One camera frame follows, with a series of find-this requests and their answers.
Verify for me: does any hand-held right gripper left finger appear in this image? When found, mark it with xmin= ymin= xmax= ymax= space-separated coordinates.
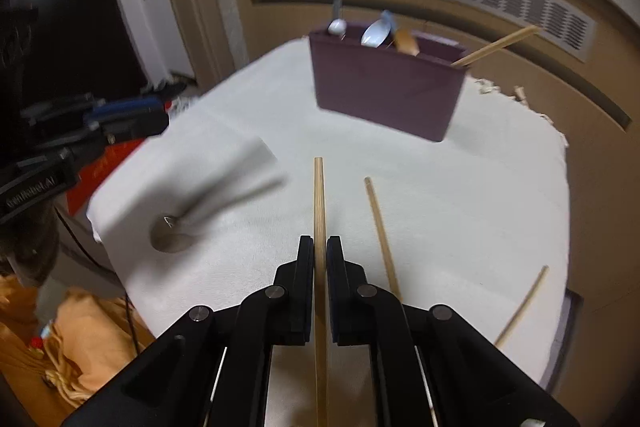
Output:
xmin=62 ymin=236 xmax=315 ymax=427

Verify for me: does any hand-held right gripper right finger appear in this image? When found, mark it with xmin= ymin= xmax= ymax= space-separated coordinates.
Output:
xmin=327 ymin=236 xmax=581 ymax=427

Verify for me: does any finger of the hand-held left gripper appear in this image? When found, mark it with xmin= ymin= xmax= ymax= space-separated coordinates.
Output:
xmin=17 ymin=112 xmax=170 ymax=180
xmin=20 ymin=96 xmax=168 ymax=125

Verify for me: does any wooden chopstick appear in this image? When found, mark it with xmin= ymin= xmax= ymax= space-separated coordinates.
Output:
xmin=313 ymin=157 xmax=330 ymax=427
xmin=363 ymin=177 xmax=403 ymax=303
xmin=451 ymin=25 xmax=541 ymax=68
xmin=494 ymin=265 xmax=550 ymax=349

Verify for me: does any brown spoon with black handle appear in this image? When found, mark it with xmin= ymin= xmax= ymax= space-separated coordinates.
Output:
xmin=150 ymin=177 xmax=290 ymax=254

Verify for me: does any purple plastic container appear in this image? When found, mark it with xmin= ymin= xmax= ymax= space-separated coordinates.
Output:
xmin=308 ymin=23 xmax=467 ymax=142

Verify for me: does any white round-headed utensil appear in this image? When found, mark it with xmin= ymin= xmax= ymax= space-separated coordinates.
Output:
xmin=327 ymin=0 xmax=348 ymax=36

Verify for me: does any brown wooden spoon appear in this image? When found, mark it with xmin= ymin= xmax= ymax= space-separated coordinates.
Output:
xmin=392 ymin=27 xmax=420 ymax=56

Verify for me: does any red box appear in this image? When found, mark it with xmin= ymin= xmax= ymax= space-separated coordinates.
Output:
xmin=65 ymin=139 xmax=148 ymax=218

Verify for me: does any white fringed cloth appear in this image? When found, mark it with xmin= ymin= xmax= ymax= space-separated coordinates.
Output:
xmin=87 ymin=37 xmax=571 ymax=427

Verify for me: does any orange cloth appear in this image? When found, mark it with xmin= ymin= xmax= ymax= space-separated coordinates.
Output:
xmin=0 ymin=274 xmax=156 ymax=410

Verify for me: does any black cable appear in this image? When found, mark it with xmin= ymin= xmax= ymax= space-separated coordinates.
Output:
xmin=52 ymin=207 xmax=143 ymax=355

